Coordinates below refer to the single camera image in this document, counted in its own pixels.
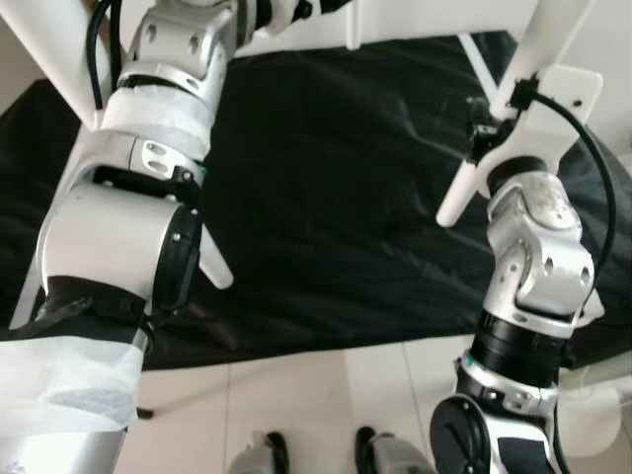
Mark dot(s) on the grey robot foot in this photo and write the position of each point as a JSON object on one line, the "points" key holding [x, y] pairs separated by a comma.
{"points": [[390, 459], [255, 459]]}

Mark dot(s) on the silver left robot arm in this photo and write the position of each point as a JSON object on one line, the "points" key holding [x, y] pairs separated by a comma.
{"points": [[118, 237]]}

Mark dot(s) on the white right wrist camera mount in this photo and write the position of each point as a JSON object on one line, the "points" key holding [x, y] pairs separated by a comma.
{"points": [[553, 109]]}

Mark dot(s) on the dark metal bed leg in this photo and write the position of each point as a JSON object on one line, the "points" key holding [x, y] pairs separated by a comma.
{"points": [[143, 412]]}

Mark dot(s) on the white standing fan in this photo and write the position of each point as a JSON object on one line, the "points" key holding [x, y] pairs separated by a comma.
{"points": [[592, 425]]}

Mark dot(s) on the grey robot right foot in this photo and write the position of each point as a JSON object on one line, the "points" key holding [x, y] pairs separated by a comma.
{"points": [[390, 459]]}

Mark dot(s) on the grey robot left foot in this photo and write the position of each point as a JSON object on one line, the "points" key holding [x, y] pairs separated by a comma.
{"points": [[255, 459]]}

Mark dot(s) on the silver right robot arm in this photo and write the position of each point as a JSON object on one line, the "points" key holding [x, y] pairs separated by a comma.
{"points": [[533, 267]]}

